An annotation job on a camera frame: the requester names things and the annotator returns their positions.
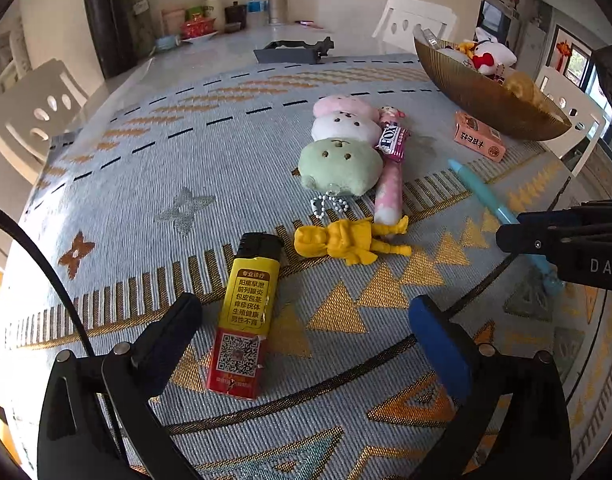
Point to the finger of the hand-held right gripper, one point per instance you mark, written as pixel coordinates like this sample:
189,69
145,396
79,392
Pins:
551,217
536,241

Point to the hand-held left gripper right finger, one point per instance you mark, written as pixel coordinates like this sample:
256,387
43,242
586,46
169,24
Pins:
443,347

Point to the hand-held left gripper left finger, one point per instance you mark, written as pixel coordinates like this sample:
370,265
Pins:
171,340

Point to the light blue ball-end pen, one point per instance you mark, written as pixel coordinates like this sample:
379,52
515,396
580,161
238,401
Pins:
478,190

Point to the yellow red lighter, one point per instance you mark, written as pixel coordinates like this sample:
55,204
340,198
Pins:
246,310

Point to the pink printed small box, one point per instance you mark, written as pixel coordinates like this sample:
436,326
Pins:
478,140

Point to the ribbed golden bowl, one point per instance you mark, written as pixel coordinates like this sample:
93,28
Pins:
466,95

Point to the yellow plastic figurine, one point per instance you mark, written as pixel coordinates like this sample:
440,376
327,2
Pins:
336,240

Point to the pink polka-dot doll pen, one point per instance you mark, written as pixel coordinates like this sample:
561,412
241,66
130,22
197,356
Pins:
390,185

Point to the maroon candy wrapper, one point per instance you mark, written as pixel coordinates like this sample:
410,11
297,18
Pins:
393,142

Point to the green bear plush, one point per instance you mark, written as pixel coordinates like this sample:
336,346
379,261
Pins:
338,165

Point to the clear correction tape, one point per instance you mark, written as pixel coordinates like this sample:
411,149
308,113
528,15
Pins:
430,36

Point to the white bear plush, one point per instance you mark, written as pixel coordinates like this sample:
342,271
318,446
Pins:
343,127

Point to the pink bear plush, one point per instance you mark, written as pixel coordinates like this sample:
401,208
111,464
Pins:
343,106

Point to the white glossy desktop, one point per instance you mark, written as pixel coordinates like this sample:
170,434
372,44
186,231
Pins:
211,55

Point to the white plastic chair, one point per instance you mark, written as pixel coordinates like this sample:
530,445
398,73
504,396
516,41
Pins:
11,60
586,120
16,120
416,15

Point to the blond braided plush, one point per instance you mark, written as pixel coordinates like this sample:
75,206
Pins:
523,90

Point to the patterned blue woven tablecloth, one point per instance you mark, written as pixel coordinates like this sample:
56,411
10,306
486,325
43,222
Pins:
161,170

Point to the white rabbit plush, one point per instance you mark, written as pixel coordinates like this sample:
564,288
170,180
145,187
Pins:
491,57

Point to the television screen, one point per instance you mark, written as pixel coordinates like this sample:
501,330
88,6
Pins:
492,17

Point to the blue small dish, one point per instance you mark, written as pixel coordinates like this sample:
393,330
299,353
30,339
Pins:
167,42

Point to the black plastic holder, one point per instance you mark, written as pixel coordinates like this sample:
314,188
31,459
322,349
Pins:
286,52

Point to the small pink item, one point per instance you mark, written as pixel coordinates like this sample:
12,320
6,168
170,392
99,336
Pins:
308,23

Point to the red tea cup set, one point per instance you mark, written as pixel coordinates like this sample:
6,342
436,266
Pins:
198,29

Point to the small dark dish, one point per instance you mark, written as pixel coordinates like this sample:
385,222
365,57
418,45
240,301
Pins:
232,27

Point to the pink cup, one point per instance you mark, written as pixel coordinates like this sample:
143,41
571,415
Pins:
172,20

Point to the black thermos flask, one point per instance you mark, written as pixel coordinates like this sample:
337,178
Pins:
108,25

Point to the green box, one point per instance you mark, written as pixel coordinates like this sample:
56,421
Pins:
196,11

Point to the glass vase with flowers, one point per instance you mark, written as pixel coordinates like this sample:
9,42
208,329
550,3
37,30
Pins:
141,10

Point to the dark lidded jar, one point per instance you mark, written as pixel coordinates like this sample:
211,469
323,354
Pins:
235,14

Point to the white ceramic jar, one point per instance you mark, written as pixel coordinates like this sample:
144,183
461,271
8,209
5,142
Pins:
213,7

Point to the silver canister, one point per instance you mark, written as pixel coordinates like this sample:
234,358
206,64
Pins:
277,2

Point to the clear water bottle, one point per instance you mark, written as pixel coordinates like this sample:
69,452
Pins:
257,2

